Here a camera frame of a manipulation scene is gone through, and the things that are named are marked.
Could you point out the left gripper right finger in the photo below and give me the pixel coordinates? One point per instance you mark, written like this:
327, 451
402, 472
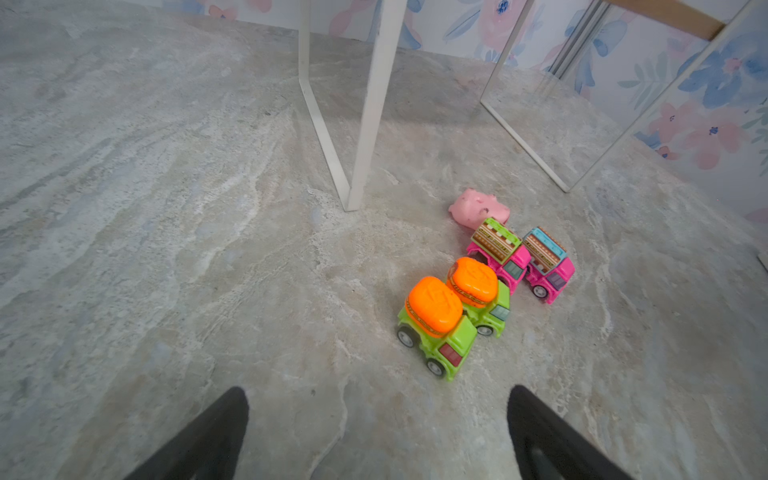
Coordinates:
547, 447

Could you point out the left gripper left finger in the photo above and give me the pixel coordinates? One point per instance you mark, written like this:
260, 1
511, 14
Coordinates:
206, 448

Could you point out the left green orange toy truck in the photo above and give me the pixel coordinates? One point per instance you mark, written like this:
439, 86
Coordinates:
433, 320

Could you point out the green orange toy truck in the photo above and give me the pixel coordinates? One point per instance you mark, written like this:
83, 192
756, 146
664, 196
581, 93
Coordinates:
485, 299
433, 320

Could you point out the right green orange toy truck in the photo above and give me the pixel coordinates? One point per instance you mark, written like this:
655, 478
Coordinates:
485, 299

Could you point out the pink truck blue top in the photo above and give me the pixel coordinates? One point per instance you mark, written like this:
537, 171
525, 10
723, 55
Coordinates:
550, 268

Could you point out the pink truck green top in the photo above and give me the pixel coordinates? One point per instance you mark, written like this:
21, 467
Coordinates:
502, 251

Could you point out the wooden two-tier white-frame shelf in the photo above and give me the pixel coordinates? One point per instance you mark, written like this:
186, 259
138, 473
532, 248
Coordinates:
674, 14

